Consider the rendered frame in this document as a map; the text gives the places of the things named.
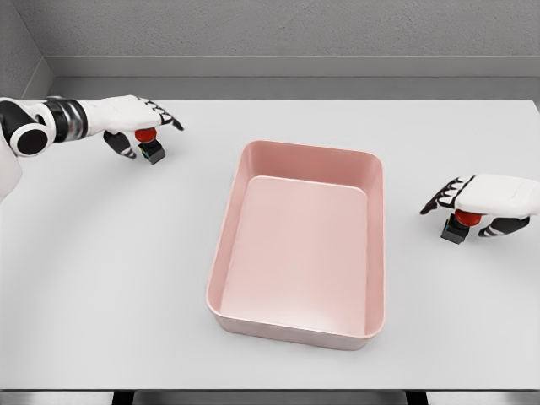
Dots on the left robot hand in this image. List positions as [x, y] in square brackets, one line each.
[126, 114]

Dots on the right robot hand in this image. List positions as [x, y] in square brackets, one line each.
[493, 196]

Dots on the red-button black industrial switch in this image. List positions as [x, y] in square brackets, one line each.
[150, 145]
[457, 225]

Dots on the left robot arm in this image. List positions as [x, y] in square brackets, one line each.
[46, 122]

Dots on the pink rectangular basket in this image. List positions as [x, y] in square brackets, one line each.
[295, 249]

